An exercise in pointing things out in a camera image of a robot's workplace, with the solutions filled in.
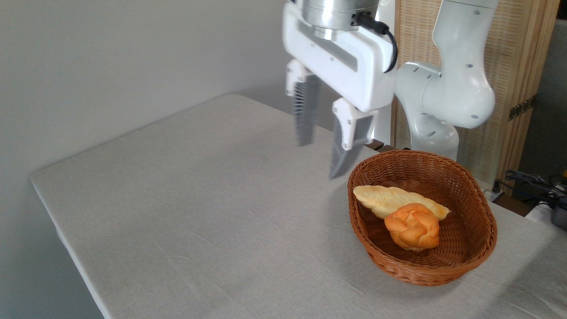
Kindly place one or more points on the brown wicker oval basket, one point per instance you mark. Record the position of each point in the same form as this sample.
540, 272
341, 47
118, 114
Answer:
465, 248

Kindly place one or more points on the black screen hinge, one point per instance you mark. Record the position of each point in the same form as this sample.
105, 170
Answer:
522, 107

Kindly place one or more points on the grey tablecloth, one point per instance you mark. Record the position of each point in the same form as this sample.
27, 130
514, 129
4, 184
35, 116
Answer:
199, 212

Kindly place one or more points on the long pale braided bread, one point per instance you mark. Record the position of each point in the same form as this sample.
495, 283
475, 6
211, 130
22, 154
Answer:
381, 199

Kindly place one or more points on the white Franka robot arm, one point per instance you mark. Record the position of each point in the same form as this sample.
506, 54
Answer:
452, 88

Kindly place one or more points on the bamboo wooden folding screen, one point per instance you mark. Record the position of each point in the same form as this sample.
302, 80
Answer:
518, 48

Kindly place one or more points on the dark wooden furniture piece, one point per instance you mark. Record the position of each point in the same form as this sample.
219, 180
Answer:
380, 145

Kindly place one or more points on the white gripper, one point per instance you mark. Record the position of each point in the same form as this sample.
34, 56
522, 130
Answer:
354, 71

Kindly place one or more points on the round orange knot bread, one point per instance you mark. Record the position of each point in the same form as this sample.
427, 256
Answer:
413, 227

